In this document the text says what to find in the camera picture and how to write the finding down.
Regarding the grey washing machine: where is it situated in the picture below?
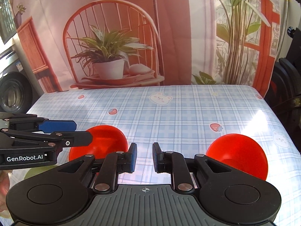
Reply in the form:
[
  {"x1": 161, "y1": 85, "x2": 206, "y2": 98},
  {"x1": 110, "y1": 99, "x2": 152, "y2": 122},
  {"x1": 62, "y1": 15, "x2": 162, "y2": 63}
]
[{"x1": 0, "y1": 47, "x2": 44, "y2": 113}]

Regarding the blue plaid tablecloth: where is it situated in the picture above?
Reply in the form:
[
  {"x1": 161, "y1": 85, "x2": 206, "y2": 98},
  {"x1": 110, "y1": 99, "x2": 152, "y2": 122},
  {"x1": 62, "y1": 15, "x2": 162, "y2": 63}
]
[{"x1": 29, "y1": 85, "x2": 300, "y2": 225}]

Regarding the green plate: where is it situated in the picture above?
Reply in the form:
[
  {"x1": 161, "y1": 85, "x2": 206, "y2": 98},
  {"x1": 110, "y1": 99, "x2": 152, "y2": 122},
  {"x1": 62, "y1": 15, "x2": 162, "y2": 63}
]
[{"x1": 24, "y1": 165, "x2": 57, "y2": 180}]

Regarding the printed room backdrop cloth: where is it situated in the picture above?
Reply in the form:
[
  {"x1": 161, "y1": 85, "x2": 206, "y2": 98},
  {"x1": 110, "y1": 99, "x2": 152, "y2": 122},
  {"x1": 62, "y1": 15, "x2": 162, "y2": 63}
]
[{"x1": 1, "y1": 0, "x2": 280, "y2": 95}]

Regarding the dark framed window left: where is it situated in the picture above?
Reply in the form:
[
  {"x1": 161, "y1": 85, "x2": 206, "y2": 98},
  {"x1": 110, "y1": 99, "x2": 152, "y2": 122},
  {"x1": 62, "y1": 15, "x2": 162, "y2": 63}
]
[{"x1": 0, "y1": 0, "x2": 16, "y2": 44}]

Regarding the red bowl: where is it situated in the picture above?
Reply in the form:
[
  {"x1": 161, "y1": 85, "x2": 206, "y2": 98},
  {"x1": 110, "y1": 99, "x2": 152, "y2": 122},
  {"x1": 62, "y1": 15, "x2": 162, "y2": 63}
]
[
  {"x1": 206, "y1": 134, "x2": 268, "y2": 180},
  {"x1": 69, "y1": 125, "x2": 128, "y2": 171}
]

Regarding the black exercise bike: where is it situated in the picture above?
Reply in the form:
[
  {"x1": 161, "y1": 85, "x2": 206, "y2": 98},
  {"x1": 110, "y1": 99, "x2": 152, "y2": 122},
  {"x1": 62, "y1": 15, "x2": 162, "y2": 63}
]
[{"x1": 264, "y1": 0, "x2": 301, "y2": 151}]

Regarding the person's hand lower left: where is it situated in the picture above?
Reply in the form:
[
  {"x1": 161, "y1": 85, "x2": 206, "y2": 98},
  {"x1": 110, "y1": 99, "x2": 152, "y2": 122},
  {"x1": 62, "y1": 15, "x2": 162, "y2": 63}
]
[{"x1": 0, "y1": 171, "x2": 10, "y2": 212}]

